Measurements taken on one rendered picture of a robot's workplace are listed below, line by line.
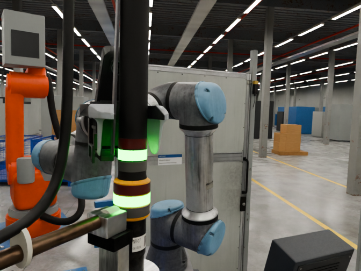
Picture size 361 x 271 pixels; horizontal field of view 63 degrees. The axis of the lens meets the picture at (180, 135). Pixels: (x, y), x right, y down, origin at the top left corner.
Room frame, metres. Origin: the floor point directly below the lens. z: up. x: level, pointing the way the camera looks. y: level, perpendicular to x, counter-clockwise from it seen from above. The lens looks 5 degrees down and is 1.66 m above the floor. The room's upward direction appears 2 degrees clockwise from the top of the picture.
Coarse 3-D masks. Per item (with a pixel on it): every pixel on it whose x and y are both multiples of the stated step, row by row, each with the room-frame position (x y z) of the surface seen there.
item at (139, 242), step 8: (128, 224) 0.33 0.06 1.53; (136, 224) 0.33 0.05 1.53; (144, 224) 0.34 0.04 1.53; (136, 232) 0.33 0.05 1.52; (144, 232) 0.34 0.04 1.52; (136, 240) 0.33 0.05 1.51; (144, 240) 0.34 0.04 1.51; (136, 248) 0.33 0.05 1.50; (144, 248) 0.34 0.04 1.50; (136, 256) 0.33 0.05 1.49; (136, 264) 0.33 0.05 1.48
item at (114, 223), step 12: (108, 216) 0.30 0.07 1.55; (120, 216) 0.31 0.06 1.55; (108, 228) 0.29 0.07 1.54; (120, 228) 0.31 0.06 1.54; (96, 240) 0.31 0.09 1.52; (108, 240) 0.30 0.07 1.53; (120, 240) 0.30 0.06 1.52; (132, 240) 0.32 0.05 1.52; (108, 252) 0.31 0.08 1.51; (120, 252) 0.31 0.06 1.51; (108, 264) 0.31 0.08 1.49; (120, 264) 0.31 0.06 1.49; (144, 264) 0.36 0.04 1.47
